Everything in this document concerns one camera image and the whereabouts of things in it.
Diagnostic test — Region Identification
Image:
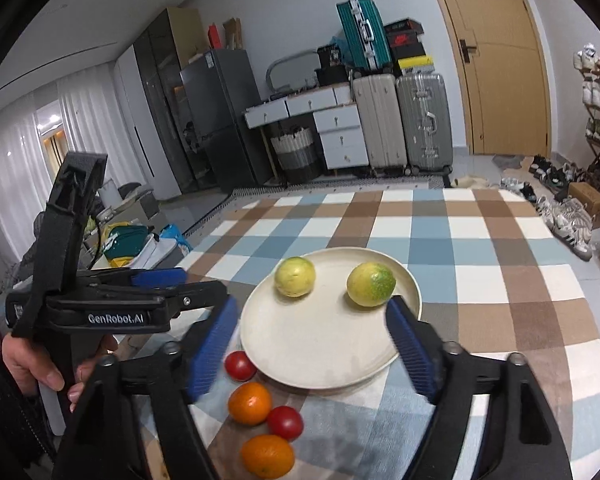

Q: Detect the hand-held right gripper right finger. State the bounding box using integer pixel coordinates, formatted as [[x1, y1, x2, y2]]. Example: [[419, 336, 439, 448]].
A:
[[385, 295, 573, 480]]

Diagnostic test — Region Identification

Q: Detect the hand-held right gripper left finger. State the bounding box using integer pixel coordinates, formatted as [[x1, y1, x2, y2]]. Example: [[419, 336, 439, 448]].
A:
[[52, 296, 241, 480]]

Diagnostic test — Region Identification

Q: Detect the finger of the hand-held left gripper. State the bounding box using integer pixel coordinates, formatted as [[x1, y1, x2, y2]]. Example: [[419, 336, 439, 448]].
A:
[[162, 280, 228, 318], [125, 267, 188, 290]]

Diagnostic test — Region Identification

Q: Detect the red tomato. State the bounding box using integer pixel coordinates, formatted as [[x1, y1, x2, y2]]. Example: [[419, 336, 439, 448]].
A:
[[223, 351, 257, 382], [266, 406, 304, 441]]

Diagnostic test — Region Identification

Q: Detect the orange mandarin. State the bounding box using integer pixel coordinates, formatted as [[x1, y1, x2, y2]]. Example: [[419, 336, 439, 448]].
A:
[[240, 435, 296, 479], [228, 381, 273, 426]]

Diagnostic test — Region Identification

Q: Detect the cream round plate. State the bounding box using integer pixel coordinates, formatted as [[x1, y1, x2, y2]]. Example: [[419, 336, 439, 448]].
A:
[[240, 247, 422, 391]]

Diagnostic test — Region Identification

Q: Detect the person's left hand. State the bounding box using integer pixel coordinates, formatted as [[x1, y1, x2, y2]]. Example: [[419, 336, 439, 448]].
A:
[[1, 332, 118, 413]]

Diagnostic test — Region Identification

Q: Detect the white storage container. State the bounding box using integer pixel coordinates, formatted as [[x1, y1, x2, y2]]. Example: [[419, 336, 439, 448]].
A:
[[130, 232, 193, 270]]

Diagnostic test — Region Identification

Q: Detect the blue plastic bag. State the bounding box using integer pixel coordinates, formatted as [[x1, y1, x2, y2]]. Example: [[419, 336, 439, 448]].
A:
[[159, 224, 193, 253]]

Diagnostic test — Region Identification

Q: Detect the green yellow bag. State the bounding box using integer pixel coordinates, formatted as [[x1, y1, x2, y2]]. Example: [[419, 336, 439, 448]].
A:
[[102, 224, 156, 267]]

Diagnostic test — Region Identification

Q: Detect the yellow green guava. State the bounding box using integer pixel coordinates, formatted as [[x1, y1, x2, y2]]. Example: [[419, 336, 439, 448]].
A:
[[346, 261, 397, 308]]

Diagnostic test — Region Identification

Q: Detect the yellow spotted guava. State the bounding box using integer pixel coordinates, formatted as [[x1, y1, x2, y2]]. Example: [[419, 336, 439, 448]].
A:
[[274, 256, 316, 298]]

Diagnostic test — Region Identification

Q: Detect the white bucket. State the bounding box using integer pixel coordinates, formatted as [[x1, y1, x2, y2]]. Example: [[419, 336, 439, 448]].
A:
[[97, 178, 121, 209]]

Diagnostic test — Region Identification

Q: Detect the checked tablecloth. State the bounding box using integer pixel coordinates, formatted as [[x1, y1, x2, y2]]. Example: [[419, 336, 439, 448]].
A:
[[130, 189, 600, 480]]

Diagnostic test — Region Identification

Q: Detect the white curtain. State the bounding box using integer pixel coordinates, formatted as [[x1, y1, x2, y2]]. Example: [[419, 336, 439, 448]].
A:
[[0, 72, 126, 266]]

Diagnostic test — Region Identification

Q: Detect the grey white laundry basket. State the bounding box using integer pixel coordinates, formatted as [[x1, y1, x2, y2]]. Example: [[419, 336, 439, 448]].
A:
[[270, 127, 323, 184]]

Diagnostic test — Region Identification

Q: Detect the white wardrobe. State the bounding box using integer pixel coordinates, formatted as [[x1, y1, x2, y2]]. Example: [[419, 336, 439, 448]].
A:
[[114, 45, 183, 201]]

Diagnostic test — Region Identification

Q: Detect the grey refrigerator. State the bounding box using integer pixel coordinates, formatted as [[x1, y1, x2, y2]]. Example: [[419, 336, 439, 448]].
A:
[[180, 49, 273, 193]]

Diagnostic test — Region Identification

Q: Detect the dark glass cabinet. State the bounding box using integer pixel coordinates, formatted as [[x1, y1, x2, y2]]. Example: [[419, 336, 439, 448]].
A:
[[132, 7, 216, 196]]

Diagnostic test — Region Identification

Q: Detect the white desk with drawers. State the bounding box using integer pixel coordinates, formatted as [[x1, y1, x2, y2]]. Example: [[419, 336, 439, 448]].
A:
[[244, 84, 371, 171]]

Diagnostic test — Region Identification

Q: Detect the row of shoes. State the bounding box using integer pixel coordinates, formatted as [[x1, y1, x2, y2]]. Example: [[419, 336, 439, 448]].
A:
[[500, 155, 596, 261]]

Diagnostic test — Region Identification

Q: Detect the brown cardboard box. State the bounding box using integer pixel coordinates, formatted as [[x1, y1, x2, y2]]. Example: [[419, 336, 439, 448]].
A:
[[567, 181, 600, 231]]

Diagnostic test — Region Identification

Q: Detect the silver suitcase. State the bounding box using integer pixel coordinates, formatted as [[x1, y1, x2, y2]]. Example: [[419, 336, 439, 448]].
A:
[[396, 72, 453, 176]]

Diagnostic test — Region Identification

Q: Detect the beige suitcase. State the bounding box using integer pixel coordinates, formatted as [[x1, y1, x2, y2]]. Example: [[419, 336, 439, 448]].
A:
[[352, 74, 408, 177]]

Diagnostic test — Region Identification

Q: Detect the large flat cardboard box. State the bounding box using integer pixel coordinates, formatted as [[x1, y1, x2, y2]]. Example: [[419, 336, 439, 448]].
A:
[[167, 6, 206, 68]]

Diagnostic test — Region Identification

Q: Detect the black bag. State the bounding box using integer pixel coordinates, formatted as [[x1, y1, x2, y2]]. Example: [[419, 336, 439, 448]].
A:
[[316, 45, 353, 86]]

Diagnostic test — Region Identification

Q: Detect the wooden door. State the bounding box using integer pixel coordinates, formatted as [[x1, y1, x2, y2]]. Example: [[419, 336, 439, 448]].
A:
[[422, 0, 553, 158]]

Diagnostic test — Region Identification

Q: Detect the yellow black box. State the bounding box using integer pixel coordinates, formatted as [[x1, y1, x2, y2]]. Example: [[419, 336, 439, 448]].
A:
[[397, 56, 436, 74]]

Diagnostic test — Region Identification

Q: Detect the teal suitcase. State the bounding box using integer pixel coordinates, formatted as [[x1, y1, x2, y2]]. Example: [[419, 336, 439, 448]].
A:
[[336, 0, 392, 73]]

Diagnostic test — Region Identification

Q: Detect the black red shoe box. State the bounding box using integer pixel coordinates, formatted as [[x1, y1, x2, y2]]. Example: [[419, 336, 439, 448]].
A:
[[384, 19, 425, 45]]

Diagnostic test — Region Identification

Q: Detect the grey oval metal frame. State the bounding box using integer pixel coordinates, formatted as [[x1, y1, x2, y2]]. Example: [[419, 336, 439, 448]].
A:
[[265, 50, 321, 98]]

